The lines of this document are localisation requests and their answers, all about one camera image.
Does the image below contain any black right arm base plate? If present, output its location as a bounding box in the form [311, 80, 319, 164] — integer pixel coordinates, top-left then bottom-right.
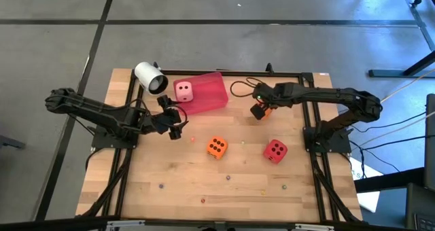
[302, 125, 352, 154]

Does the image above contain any pink foam die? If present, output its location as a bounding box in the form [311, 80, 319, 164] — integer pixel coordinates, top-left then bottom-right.
[174, 81, 194, 103]

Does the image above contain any red foam die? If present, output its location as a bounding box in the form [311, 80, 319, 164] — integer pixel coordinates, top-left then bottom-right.
[262, 139, 289, 164]

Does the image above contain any pink translucent plastic bin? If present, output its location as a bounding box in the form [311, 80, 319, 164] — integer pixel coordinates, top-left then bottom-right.
[173, 71, 230, 117]

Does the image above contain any black box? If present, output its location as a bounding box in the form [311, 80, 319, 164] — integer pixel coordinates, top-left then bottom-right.
[405, 182, 435, 231]

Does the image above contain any black floor beam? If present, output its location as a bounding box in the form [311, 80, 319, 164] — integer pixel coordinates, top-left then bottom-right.
[353, 166, 426, 194]

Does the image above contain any dark upright panel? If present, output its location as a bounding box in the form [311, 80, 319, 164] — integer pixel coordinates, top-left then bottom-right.
[424, 92, 435, 192]

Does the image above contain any black table leg foot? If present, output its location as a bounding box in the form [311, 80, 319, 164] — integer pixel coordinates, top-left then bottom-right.
[368, 50, 435, 79]

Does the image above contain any orange foam die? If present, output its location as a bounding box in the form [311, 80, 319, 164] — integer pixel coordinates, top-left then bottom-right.
[206, 135, 229, 160]
[260, 105, 274, 121]

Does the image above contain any grey floor object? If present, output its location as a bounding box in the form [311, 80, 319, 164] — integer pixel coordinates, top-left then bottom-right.
[0, 134, 27, 150]

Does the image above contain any grey metal floor rail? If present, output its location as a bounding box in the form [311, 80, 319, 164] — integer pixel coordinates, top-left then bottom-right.
[400, 0, 435, 52]

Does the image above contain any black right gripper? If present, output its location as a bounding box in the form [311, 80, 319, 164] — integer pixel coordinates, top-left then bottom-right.
[250, 82, 287, 121]

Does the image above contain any white paper sheet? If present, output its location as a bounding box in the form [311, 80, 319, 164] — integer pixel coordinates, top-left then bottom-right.
[349, 155, 384, 214]

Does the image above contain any black crossbar with silver brackets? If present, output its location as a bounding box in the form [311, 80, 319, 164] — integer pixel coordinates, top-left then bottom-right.
[0, 214, 435, 231]

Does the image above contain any black floor cable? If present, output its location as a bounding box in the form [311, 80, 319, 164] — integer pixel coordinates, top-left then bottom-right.
[349, 134, 435, 169]

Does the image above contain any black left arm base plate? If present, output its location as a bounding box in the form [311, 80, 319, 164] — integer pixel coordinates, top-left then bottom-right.
[91, 124, 139, 150]

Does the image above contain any white cylindrical camera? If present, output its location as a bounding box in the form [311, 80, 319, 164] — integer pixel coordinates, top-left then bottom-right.
[133, 61, 170, 96]

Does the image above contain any black aluminium table frame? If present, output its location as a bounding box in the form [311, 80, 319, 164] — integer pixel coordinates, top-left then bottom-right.
[77, 63, 364, 225]

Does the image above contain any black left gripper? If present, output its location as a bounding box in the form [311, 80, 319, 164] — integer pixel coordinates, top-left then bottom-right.
[149, 94, 184, 141]

